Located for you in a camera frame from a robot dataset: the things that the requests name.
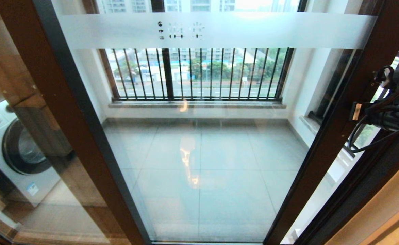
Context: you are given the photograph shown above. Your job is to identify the sliding glass door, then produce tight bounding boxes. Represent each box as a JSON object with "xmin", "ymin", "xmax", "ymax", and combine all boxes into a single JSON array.
[{"xmin": 0, "ymin": 0, "xmax": 399, "ymax": 245}]

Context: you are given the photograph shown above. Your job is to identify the narrow black window railing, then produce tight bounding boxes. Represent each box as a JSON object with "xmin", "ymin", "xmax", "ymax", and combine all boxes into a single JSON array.
[{"xmin": 308, "ymin": 34, "xmax": 399, "ymax": 157}]

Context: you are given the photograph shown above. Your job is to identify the short grey stone window sill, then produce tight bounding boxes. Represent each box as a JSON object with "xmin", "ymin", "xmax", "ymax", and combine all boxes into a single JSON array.
[{"xmin": 300, "ymin": 115, "xmax": 354, "ymax": 164}]

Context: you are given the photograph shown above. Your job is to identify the long grey stone window sill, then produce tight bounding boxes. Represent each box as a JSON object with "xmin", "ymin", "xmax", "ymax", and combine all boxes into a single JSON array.
[{"xmin": 109, "ymin": 101, "xmax": 287, "ymax": 109}]

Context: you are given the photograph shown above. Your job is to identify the wide black window railing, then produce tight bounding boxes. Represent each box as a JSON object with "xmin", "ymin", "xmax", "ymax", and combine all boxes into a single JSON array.
[{"xmin": 99, "ymin": 48, "xmax": 295, "ymax": 102}]

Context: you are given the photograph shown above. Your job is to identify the brown framed fixed glass door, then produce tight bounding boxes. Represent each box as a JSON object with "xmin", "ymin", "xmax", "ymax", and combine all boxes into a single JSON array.
[{"xmin": 0, "ymin": 0, "xmax": 152, "ymax": 245}]

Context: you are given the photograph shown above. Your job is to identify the grey front-load washing machine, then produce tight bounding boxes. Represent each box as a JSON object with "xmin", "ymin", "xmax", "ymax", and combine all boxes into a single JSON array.
[{"xmin": 0, "ymin": 100, "xmax": 64, "ymax": 208}]

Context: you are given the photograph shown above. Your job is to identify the dark door frame with track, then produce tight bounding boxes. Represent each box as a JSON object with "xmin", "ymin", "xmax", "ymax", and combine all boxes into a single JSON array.
[{"xmin": 294, "ymin": 133, "xmax": 399, "ymax": 245}]

